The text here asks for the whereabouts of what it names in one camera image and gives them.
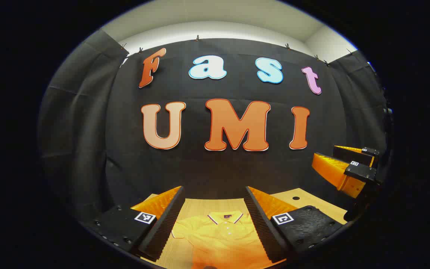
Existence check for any orange T-shirt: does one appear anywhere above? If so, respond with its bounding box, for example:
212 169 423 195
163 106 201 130
171 211 275 269

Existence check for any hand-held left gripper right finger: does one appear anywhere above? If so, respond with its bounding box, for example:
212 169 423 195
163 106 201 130
245 186 346 264

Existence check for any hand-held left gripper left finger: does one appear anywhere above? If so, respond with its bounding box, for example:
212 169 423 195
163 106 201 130
82 186 186 262

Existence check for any black backdrop cloth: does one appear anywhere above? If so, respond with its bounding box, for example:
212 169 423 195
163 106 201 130
38 28 392 225

